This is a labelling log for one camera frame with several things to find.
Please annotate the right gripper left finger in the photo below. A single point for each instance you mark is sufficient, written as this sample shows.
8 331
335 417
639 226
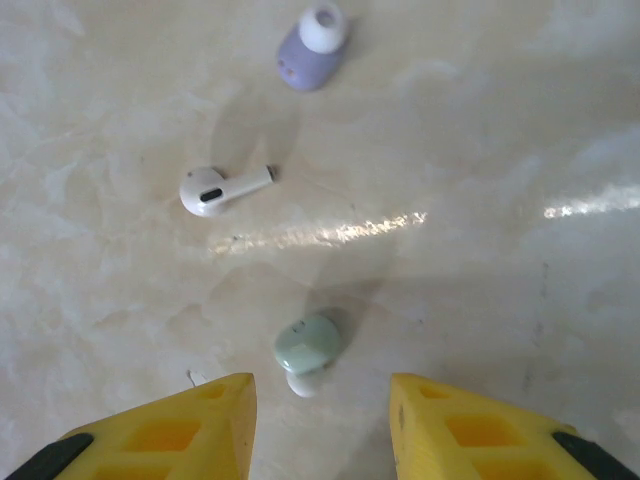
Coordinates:
175 435

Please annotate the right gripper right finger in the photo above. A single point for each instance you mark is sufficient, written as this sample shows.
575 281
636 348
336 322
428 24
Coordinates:
475 440

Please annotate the green earbud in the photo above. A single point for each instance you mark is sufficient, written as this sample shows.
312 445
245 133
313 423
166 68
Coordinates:
307 345

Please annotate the white stem earbud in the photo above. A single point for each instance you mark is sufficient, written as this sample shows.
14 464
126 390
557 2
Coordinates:
205 192

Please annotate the purple earbud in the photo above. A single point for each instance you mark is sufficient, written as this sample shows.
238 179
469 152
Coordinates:
310 60

